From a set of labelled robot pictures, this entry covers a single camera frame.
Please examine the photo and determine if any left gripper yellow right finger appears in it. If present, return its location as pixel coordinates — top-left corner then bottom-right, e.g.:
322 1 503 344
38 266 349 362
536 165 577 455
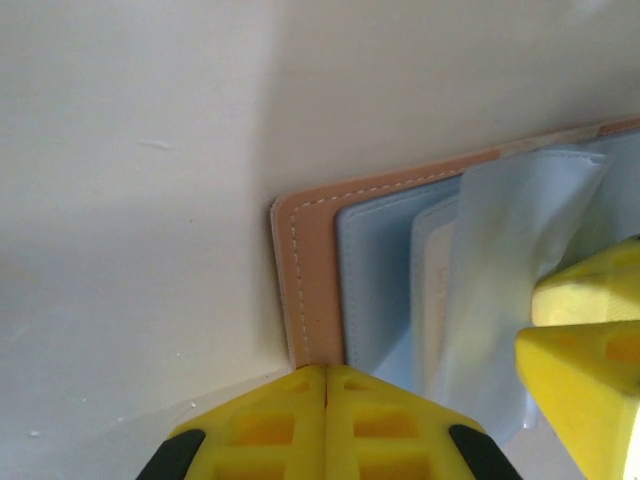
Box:
325 363 521 480

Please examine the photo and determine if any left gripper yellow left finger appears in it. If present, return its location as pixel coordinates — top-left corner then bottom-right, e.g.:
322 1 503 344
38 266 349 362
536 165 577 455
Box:
134 364 327 480

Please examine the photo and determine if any tan leather card holder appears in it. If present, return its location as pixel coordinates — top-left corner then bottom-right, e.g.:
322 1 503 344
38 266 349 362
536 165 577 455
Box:
269 115 640 446

